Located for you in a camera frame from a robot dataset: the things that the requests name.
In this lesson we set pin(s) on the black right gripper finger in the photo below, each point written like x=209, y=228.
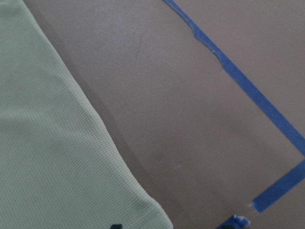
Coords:
x=116, y=226

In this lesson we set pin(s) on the olive green long-sleeve shirt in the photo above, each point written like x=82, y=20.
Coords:
x=59, y=167

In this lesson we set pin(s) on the brown paper table cover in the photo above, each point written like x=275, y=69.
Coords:
x=190, y=135

